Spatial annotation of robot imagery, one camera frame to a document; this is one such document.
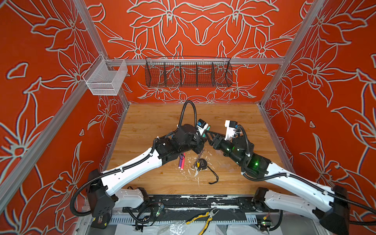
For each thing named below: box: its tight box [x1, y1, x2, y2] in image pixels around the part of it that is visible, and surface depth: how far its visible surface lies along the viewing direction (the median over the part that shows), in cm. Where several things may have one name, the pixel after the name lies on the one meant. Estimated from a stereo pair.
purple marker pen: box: [178, 154, 183, 169], surface depth 89 cm
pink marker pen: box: [180, 152, 186, 171], surface depth 87 cm
